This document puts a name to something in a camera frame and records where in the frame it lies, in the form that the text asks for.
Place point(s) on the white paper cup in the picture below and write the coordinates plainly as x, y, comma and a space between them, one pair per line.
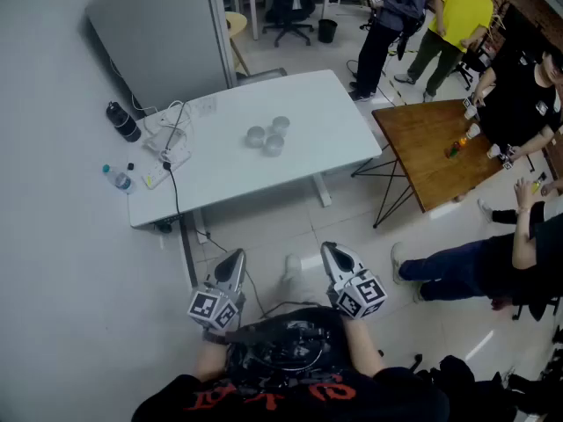
470, 112
473, 131
493, 151

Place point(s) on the person's right forearm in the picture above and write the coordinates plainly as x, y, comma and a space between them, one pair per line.
363, 345

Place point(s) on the person's black red-print shirt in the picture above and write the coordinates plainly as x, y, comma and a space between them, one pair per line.
286, 400

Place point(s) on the grey partition panel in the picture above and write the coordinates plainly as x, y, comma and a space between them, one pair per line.
167, 33

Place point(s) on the black cylindrical flask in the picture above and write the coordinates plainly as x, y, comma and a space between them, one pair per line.
124, 122

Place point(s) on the black waste bin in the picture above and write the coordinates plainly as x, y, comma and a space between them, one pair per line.
327, 31

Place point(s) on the dark wrist band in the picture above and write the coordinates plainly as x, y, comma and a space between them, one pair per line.
214, 337

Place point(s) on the black bag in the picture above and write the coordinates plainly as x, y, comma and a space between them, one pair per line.
475, 389

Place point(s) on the person's leg and white shoe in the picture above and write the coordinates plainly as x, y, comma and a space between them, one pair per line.
295, 281

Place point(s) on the white power strip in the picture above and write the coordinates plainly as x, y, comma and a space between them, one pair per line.
158, 174

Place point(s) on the small colourful toys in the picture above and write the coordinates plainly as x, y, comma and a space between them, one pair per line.
455, 148

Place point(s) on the black office chair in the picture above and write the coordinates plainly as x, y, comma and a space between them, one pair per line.
290, 2

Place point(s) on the person's left forearm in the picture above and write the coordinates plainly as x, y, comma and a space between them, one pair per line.
210, 361

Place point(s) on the black chest-worn device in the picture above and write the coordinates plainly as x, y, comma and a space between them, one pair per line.
290, 341

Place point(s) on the round light wooden table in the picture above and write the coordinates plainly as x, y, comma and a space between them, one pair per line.
235, 24

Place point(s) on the wooden table with black legs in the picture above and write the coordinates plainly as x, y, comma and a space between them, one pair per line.
431, 156

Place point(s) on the clear water bottle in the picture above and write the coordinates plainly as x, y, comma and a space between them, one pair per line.
119, 179

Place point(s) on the white desk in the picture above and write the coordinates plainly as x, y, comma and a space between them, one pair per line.
308, 161

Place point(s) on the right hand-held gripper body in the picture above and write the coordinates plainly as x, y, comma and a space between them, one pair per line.
352, 279

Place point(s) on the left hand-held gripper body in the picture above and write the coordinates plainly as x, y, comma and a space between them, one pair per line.
220, 275

